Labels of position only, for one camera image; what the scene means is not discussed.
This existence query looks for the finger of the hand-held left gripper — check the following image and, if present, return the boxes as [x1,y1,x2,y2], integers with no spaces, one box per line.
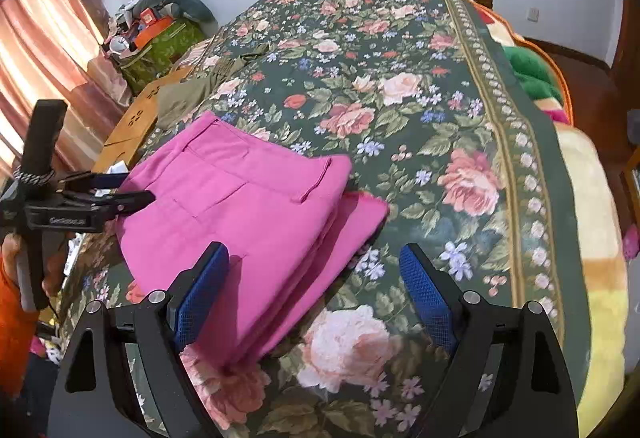
[54,170,132,193]
[67,190,154,221]

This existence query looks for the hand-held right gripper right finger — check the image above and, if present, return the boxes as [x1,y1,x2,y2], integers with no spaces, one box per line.
[399,243,581,438]

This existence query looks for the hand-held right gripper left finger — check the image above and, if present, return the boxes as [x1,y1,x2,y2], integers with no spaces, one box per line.
[47,242,231,438]

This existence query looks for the pink pants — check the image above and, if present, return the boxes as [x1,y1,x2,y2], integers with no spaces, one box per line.
[114,112,391,369]

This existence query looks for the olive green pants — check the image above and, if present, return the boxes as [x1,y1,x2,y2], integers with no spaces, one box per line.
[157,52,272,129]

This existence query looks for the person's left hand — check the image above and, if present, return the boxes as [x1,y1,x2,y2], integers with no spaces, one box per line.
[0,235,68,301]

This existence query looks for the wooden lap desk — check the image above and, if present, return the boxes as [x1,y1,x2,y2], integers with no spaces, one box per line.
[92,66,197,175]

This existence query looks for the green storage box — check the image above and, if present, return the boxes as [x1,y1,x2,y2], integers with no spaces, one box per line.
[119,20,207,94]

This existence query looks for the pink curtain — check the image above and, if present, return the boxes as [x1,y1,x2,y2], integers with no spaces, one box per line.
[0,0,128,181]

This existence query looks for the striped cloth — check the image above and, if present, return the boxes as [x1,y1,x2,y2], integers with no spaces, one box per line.
[172,35,221,71]

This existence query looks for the orange box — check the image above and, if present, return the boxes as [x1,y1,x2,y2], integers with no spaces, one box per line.
[134,16,175,47]

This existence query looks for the colourful fleece blanket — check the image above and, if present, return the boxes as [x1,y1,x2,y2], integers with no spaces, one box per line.
[449,0,632,438]

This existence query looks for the floral bedspread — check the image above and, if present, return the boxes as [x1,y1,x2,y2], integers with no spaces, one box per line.
[59,0,592,438]

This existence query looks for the grey plush pillow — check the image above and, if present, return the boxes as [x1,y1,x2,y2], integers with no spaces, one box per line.
[134,0,219,24]

